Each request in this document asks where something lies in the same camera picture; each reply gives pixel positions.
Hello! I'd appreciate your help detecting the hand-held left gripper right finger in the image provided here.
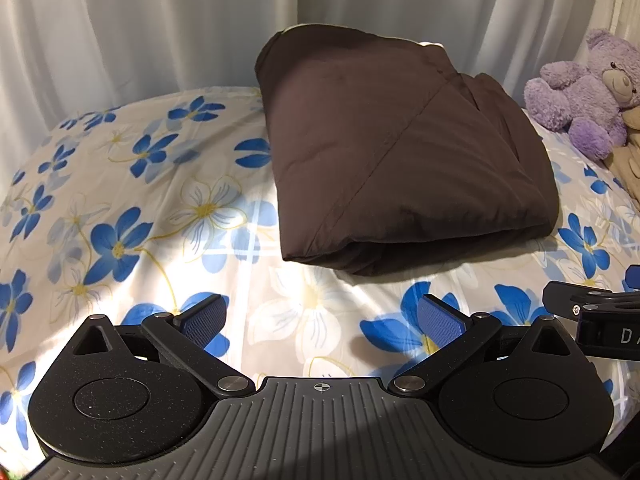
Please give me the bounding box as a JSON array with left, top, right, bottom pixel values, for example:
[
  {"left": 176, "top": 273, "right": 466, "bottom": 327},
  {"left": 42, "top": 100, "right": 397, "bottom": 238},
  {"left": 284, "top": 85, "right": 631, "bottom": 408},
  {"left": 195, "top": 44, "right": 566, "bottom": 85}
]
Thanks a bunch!
[{"left": 389, "top": 294, "right": 576, "bottom": 397}]

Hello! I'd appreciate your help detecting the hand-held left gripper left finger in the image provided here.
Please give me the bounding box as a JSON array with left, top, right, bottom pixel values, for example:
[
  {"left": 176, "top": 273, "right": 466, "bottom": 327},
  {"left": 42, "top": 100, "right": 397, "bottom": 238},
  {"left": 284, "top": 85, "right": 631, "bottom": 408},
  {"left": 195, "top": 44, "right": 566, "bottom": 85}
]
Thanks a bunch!
[{"left": 72, "top": 294, "right": 257, "bottom": 398}]

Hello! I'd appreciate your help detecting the brown garment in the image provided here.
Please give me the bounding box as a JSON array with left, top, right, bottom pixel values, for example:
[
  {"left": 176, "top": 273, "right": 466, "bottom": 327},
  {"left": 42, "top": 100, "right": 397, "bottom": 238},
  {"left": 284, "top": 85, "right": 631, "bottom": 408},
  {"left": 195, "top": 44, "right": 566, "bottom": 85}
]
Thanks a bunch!
[{"left": 255, "top": 24, "right": 560, "bottom": 277}]

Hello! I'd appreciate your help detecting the blue floral bedsheet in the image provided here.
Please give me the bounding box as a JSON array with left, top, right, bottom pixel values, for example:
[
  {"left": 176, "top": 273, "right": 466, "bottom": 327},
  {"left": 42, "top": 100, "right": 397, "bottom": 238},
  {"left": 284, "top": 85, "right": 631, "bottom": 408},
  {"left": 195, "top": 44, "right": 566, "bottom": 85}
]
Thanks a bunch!
[{"left": 0, "top": 85, "right": 640, "bottom": 463}]

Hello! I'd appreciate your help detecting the beige plush toy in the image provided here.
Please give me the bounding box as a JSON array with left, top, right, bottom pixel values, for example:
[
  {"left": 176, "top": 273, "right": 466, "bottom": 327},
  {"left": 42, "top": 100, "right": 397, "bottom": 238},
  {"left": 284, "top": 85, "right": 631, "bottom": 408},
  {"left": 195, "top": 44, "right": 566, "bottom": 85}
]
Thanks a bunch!
[{"left": 600, "top": 109, "right": 640, "bottom": 197}]

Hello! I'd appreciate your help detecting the purple teddy bear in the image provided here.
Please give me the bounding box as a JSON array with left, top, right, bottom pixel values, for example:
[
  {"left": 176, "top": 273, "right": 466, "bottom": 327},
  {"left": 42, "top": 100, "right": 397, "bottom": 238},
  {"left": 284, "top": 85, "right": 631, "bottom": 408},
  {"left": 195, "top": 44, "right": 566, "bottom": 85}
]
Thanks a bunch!
[{"left": 523, "top": 28, "right": 640, "bottom": 162}]

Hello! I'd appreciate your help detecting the white curtain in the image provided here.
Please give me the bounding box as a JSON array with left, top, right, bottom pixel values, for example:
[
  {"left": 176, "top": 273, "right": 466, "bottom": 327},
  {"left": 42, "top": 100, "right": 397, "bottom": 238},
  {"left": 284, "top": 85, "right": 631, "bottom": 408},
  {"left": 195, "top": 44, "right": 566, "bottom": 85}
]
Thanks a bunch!
[{"left": 0, "top": 0, "right": 640, "bottom": 133}]

